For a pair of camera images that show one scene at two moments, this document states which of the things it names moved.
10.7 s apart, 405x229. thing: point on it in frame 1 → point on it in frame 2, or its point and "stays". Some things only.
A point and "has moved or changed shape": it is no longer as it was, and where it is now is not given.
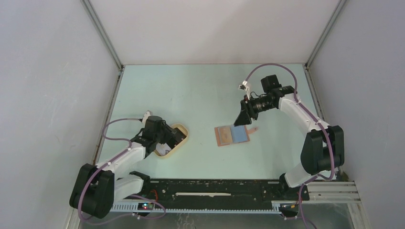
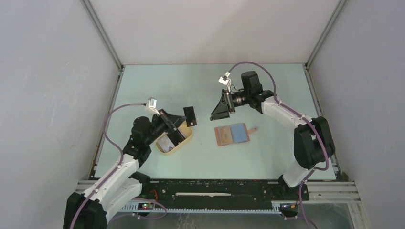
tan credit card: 225,135 stays
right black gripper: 244,117 → 225,105
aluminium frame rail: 345,191 stays
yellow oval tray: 183,128 has moved or changed shape
